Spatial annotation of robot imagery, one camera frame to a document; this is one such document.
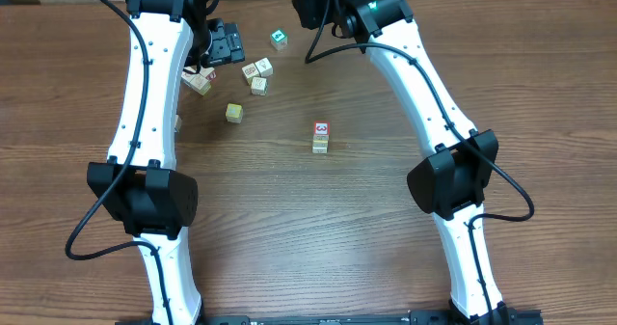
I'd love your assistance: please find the wooden block ball picture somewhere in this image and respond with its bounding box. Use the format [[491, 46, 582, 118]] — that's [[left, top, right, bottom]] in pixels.
[[181, 72, 195, 88]]

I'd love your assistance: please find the wooden block teal side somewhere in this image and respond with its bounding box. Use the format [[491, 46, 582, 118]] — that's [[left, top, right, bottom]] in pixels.
[[174, 114, 182, 133]]

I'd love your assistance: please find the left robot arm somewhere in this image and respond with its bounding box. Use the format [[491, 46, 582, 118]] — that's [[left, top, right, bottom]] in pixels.
[[87, 0, 245, 324]]

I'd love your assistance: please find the wooden block green picture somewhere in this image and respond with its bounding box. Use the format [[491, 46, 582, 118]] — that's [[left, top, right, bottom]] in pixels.
[[251, 76, 268, 95]]

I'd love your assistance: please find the yellow top wooden block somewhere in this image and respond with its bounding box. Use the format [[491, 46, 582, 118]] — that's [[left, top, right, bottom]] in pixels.
[[226, 103, 244, 123]]

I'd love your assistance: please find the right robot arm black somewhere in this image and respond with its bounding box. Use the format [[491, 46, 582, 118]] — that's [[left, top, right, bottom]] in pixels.
[[292, 0, 511, 324]]

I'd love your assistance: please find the wooden block triangle picture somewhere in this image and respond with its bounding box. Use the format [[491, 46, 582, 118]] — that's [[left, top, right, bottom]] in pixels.
[[255, 58, 274, 77]]

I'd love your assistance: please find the green number four block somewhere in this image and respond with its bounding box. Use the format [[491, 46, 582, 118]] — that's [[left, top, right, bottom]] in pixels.
[[270, 29, 288, 51]]

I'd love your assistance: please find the wooden block red side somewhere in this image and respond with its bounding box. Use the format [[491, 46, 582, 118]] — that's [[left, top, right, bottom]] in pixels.
[[200, 68, 217, 81]]

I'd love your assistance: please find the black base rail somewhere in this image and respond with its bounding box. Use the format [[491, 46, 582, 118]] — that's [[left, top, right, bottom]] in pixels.
[[115, 308, 545, 325]]

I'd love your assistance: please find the yellow wooden block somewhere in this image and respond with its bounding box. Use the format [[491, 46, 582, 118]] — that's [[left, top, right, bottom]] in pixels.
[[226, 103, 244, 123], [190, 74, 211, 95]]

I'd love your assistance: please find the red number three block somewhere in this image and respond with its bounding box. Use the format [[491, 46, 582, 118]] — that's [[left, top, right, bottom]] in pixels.
[[313, 122, 330, 141]]

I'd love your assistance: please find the wooden block brown picture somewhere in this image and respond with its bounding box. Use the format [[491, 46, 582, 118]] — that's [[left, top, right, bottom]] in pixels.
[[242, 63, 260, 86]]

